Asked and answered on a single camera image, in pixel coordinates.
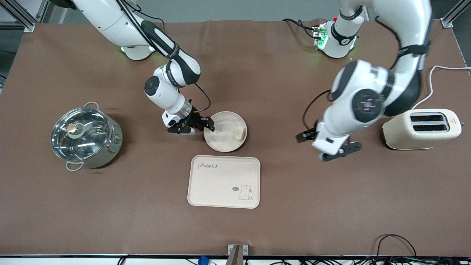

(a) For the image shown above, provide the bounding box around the white toaster power cable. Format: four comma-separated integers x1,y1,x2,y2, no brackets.
411,65,471,110

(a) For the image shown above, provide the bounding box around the steel electric cooking pot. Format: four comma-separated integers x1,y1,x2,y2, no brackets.
51,102,123,172

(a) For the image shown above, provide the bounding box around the aluminium frame profile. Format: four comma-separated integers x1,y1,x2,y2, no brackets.
3,0,50,33
440,0,471,28

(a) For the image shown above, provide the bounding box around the glass pot lid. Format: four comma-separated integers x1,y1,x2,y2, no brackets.
51,107,111,163

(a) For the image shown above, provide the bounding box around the cream two-slot toaster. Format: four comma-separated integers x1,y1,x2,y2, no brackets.
382,109,463,151

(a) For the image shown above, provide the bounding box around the black base cable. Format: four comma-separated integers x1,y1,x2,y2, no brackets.
282,18,318,39
138,10,165,31

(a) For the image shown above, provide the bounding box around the black looped floor cable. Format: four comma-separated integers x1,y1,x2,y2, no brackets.
375,234,418,259

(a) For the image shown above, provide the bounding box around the beige round plate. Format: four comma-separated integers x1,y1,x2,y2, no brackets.
203,111,248,153

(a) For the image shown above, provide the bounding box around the brown table cover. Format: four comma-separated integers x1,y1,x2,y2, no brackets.
0,18,471,257

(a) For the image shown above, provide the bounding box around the beige rabbit print tray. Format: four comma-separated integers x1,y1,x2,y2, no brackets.
187,155,261,209

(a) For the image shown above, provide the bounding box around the black left base cable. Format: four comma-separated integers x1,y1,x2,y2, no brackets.
282,18,318,39

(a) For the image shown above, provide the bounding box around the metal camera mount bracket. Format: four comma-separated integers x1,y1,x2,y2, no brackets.
227,244,249,265

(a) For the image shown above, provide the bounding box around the black right base cable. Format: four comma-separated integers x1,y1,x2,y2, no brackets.
138,10,165,31

